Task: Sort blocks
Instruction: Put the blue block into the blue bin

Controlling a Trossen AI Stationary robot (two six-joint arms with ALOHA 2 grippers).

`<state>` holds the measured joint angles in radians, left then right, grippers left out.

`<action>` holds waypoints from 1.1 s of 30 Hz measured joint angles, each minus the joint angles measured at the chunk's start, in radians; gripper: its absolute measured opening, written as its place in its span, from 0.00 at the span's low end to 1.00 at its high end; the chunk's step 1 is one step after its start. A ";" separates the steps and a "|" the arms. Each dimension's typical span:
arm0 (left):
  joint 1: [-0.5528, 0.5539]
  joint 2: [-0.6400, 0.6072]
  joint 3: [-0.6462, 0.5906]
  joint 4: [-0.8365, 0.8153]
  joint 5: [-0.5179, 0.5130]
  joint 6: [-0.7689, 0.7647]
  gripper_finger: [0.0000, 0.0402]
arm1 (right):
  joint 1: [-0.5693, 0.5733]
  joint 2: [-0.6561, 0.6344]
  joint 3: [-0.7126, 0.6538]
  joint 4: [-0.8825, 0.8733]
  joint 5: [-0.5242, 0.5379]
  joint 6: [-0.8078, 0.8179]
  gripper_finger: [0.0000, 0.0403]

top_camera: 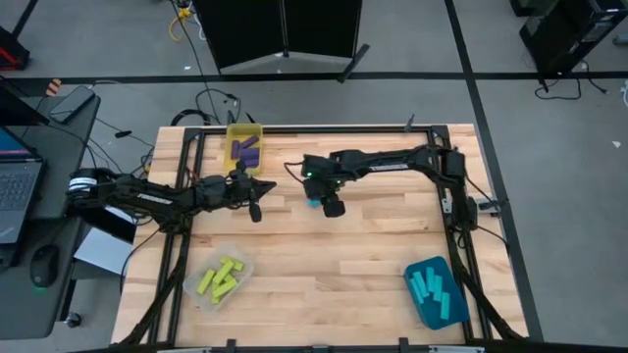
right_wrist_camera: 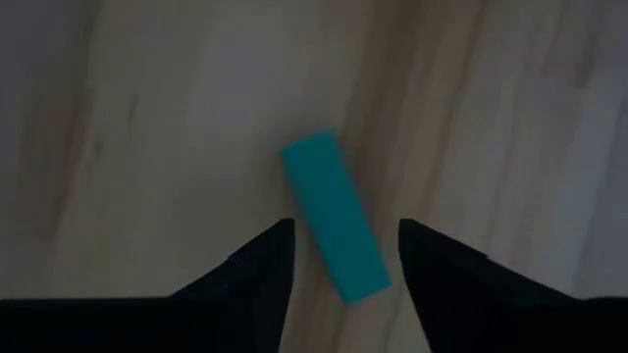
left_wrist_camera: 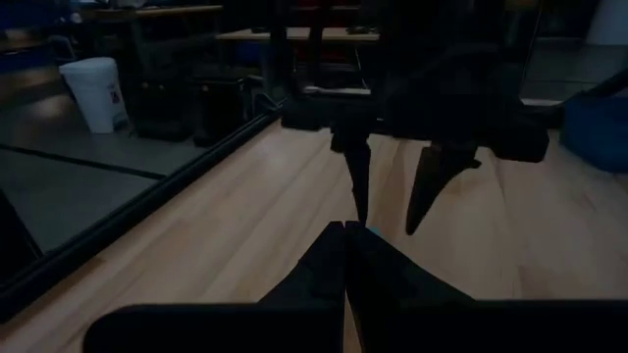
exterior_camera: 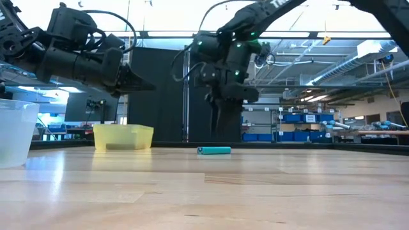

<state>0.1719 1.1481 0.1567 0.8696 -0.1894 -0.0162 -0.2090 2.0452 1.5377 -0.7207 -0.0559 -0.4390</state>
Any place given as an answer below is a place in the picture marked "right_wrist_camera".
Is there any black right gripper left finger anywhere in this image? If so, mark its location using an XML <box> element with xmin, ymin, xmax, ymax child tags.
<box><xmin>0</xmin><ymin>218</ymin><xmax>296</xmax><ymax>353</ymax></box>

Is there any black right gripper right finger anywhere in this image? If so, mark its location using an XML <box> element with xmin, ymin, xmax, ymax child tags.
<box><xmin>397</xmin><ymin>218</ymin><xmax>628</xmax><ymax>353</ymax></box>

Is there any teal rectangular block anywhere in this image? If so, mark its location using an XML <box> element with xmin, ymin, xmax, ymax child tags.
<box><xmin>281</xmin><ymin>129</ymin><xmax>393</xmax><ymax>306</ymax></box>

